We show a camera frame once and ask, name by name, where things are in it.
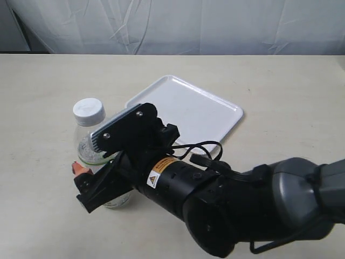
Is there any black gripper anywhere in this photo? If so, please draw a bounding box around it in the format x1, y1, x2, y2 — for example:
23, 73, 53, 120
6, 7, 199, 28
72, 151, 139, 213

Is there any clear plastic water bottle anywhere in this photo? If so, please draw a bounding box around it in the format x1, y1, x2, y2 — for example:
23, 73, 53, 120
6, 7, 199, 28
72, 98, 132, 209

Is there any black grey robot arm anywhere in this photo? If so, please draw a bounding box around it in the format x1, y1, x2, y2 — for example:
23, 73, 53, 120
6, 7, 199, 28
72, 153, 344, 258

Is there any white rectangular plastic tray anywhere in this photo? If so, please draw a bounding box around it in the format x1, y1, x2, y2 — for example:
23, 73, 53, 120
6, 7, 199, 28
125, 75, 244, 145

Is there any white wrinkled backdrop curtain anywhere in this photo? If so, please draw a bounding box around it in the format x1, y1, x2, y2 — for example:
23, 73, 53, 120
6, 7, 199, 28
1, 1, 344, 55

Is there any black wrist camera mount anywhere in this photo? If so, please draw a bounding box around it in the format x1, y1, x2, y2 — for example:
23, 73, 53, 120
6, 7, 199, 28
88, 103, 180, 158

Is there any black camera cable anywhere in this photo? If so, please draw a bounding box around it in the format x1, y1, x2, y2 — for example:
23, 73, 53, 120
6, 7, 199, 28
169, 141, 224, 165

